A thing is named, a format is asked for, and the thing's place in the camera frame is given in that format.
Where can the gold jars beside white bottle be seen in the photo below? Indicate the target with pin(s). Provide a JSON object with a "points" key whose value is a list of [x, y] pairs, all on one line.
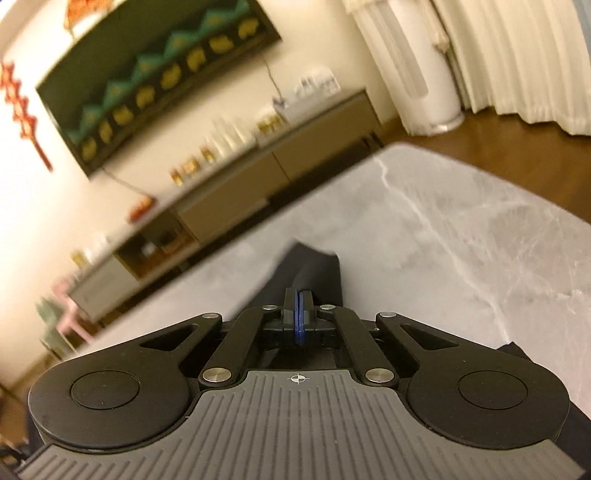
{"points": [[81, 256]]}

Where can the red ornament on sideboard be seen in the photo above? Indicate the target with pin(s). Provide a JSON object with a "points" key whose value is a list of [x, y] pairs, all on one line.
{"points": [[141, 207]]}

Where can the black garment with mesh lining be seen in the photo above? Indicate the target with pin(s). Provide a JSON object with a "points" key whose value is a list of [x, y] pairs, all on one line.
{"points": [[316, 272]]}

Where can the pink stool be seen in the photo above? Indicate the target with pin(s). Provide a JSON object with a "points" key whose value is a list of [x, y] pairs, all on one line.
{"points": [[69, 318]]}

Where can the red hanging wall ornament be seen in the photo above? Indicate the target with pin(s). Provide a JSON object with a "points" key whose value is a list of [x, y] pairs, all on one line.
{"points": [[21, 106]]}

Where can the group of white bottles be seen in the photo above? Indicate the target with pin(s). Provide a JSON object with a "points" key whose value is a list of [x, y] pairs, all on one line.
{"points": [[228, 136]]}

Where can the gold jar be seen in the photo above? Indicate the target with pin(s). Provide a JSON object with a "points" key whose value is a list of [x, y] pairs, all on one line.
{"points": [[190, 165], [208, 154], [178, 175]]}

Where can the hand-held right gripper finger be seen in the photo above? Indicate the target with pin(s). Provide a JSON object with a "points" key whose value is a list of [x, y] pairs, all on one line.
{"points": [[303, 318], [295, 318]]}

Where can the long brown sideboard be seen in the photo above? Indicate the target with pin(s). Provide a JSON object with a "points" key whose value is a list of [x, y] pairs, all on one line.
{"points": [[240, 184]]}

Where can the orange wall decoration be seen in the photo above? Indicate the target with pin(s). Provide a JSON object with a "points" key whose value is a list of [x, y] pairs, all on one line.
{"points": [[85, 11]]}

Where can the white standing air conditioner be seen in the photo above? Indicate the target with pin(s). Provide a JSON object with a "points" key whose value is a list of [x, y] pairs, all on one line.
{"points": [[429, 83]]}

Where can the gold jars pair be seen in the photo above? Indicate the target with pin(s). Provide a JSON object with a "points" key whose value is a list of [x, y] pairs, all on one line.
{"points": [[268, 122]]}

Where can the cream curtain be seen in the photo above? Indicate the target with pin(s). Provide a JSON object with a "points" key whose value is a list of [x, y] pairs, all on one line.
{"points": [[521, 60]]}

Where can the clear bottles cluster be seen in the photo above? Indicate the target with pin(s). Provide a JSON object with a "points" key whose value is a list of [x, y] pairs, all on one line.
{"points": [[318, 82]]}

